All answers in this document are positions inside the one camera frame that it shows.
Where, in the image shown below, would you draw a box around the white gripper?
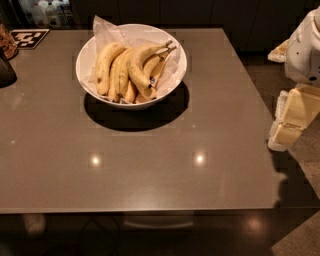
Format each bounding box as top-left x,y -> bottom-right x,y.
268,6 -> 320,145

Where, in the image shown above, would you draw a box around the large curved yellow banana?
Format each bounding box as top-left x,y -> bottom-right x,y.
128,40 -> 172,100

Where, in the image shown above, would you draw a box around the yellow banana with sticker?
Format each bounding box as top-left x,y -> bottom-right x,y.
143,46 -> 176,87

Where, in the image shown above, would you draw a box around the small lower yellow banana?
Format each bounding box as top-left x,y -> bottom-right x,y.
124,80 -> 137,103

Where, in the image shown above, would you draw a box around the white ceramic bowl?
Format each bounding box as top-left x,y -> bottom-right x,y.
75,24 -> 187,111

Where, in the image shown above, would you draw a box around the leftmost yellow banana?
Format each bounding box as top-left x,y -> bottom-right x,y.
94,42 -> 125,95

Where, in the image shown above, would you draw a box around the white paper liner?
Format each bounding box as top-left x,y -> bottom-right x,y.
76,17 -> 187,110

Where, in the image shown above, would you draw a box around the bottles in background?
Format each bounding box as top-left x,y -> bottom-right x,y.
18,0 -> 75,29

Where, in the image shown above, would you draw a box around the black white fiducial marker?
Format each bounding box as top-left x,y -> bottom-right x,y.
10,29 -> 50,49

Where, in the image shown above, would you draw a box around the dark object at left edge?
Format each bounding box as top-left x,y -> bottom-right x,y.
0,49 -> 17,87

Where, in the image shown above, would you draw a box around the brown patterned container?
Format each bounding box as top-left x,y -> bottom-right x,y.
0,24 -> 18,59

